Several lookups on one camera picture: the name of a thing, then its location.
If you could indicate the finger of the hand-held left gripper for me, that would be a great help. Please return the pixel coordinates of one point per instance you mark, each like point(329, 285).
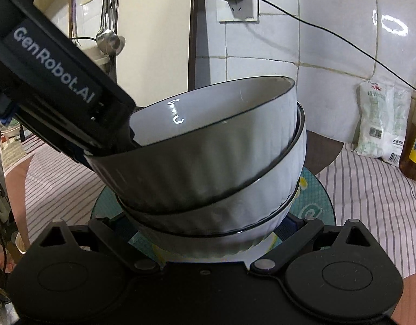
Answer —
point(126, 140)
point(81, 160)

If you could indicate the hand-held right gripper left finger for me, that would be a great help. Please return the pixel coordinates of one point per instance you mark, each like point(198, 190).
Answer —
point(103, 230)

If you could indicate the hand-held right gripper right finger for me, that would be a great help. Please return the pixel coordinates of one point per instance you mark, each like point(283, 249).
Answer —
point(294, 223)

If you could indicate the teal plate with egg print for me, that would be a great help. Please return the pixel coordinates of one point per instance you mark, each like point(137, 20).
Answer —
point(316, 203)

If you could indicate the white ribbed bowl black rim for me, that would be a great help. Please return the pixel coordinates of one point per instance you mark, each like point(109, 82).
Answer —
point(289, 162)
point(201, 162)
point(208, 245)

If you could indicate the steel ladle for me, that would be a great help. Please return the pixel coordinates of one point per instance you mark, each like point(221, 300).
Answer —
point(109, 42)

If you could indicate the striped tablecloth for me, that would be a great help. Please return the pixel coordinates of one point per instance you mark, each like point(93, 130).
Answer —
point(363, 193)

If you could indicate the dark brown placemat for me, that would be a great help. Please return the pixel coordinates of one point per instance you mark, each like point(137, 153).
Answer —
point(321, 152)

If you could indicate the small beige cup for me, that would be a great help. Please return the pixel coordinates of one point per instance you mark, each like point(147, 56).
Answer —
point(21, 242)

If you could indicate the cream cutting board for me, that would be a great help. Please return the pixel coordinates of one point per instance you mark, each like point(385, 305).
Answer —
point(153, 40)

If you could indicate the white seasoning packet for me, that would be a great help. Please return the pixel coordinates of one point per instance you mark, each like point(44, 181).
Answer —
point(384, 118)

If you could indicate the white wall socket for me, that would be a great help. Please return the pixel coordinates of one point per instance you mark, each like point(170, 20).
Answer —
point(241, 12)

